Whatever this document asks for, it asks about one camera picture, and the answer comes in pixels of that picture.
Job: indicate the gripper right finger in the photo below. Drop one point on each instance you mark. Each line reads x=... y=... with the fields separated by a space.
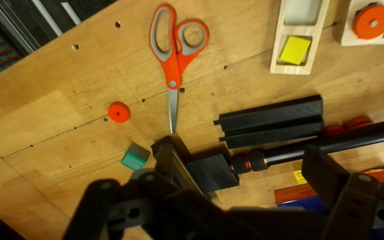
x=332 y=173

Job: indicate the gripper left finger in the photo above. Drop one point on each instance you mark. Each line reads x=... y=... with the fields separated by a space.
x=165 y=156

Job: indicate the black ribbed block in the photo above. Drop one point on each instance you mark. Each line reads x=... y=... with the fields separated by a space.
x=272 y=121

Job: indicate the wooden slot tray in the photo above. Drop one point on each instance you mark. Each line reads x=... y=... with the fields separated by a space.
x=278 y=56

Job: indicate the orange and grey scissors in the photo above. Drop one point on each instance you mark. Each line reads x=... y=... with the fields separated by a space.
x=173 y=63

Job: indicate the wooden shape board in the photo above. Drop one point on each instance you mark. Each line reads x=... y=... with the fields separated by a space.
x=347 y=35

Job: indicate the metal frame rail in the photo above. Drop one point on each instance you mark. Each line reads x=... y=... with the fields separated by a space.
x=25 y=26

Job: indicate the green block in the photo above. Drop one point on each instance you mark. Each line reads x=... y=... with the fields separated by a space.
x=134 y=157

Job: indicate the small orange disc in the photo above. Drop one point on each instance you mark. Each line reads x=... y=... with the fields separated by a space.
x=357 y=122
x=119 y=112

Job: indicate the small yellow brick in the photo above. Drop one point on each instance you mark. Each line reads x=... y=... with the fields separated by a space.
x=299 y=176

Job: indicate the red and blue box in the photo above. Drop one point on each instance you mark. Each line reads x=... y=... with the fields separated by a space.
x=295 y=195

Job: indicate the yellow square block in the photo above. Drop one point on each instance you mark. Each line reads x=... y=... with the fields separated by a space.
x=294 y=50

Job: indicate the stand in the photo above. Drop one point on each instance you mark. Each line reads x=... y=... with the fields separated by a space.
x=345 y=141

